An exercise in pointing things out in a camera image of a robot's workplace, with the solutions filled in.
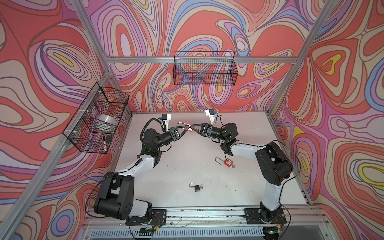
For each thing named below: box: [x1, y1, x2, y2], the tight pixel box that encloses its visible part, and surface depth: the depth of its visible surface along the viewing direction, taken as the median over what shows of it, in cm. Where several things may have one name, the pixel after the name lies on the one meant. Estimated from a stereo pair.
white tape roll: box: [93, 114, 118, 131], surface depth 73 cm
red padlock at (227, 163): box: [215, 157, 234, 168], surface depth 93 cm
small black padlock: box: [189, 182, 204, 192], surface depth 85 cm
